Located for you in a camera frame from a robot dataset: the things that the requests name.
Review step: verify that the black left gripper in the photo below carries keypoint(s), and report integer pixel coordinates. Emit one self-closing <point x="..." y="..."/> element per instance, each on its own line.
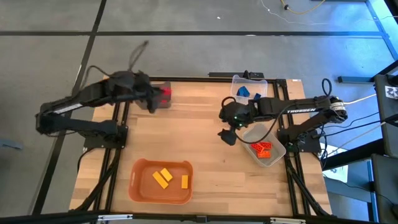
<point x="146" y="88"/>

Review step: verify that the grey flat object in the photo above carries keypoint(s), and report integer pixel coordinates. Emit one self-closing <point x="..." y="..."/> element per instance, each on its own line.
<point x="9" y="144"/>

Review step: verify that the silver metal bracket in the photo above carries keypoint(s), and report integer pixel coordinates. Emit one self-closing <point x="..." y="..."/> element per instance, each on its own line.
<point x="287" y="221"/>
<point x="115" y="217"/>

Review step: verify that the black table-level camera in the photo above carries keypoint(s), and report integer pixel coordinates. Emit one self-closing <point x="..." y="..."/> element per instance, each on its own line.
<point x="201" y="219"/>

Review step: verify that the white plastic bin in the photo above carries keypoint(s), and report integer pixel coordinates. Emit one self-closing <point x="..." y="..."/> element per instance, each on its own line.
<point x="276" y="155"/>

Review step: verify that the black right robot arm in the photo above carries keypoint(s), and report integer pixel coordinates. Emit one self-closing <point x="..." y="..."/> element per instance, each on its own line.
<point x="298" y="110"/>

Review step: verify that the black aluminium beam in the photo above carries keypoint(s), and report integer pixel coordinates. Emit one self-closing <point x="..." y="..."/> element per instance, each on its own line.
<point x="46" y="217"/>

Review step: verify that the black equipment cart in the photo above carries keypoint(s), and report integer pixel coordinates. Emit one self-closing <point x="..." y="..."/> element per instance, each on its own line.
<point x="385" y="124"/>

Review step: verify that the clear plastic bin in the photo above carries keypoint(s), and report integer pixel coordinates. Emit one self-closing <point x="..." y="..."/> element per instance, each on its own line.
<point x="248" y="81"/>
<point x="141" y="104"/>

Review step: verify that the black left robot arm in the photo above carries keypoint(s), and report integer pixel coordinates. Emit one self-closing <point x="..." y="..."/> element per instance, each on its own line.
<point x="81" y="126"/>

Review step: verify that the black white fiducial tag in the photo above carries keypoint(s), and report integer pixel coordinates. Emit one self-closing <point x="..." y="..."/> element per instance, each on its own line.
<point x="391" y="92"/>

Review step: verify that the orange plastic bin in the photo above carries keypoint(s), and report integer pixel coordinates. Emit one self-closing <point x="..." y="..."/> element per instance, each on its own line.
<point x="146" y="193"/>

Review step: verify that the black flat bar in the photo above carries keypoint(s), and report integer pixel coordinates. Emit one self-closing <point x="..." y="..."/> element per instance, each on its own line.
<point x="224" y="74"/>

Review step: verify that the small orange block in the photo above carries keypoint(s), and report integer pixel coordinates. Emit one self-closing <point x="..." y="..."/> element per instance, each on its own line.
<point x="264" y="154"/>

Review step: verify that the black aluminium table frame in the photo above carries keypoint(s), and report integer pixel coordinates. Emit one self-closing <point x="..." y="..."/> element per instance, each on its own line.
<point x="199" y="79"/>

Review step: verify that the long yellow block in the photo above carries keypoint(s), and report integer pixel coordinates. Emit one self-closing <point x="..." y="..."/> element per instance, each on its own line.
<point x="160" y="180"/>

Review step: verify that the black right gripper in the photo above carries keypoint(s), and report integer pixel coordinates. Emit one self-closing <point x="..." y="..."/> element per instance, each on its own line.
<point x="228" y="137"/>

